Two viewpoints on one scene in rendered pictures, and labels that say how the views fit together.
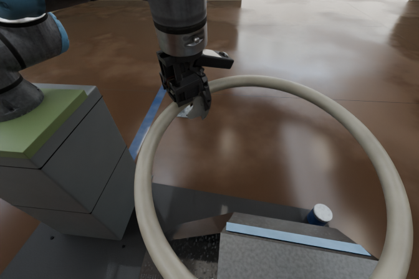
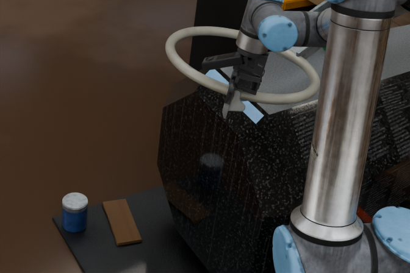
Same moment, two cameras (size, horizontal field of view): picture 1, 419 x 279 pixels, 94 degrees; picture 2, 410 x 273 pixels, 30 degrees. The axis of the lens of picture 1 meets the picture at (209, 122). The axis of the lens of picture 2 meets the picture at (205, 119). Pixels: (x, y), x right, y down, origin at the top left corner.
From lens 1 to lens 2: 2.32 m
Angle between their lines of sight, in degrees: 92
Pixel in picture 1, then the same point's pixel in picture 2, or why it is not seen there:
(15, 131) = not seen: hidden behind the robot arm
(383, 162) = (198, 28)
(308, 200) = (44, 238)
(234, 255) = (272, 106)
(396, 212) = (221, 30)
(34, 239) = not seen: outside the picture
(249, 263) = not seen: hidden behind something
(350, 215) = (35, 196)
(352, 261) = (225, 70)
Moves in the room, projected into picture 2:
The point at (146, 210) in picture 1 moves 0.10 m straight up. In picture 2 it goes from (312, 85) to (319, 56)
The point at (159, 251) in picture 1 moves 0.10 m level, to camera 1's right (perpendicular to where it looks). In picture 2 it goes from (316, 78) to (291, 63)
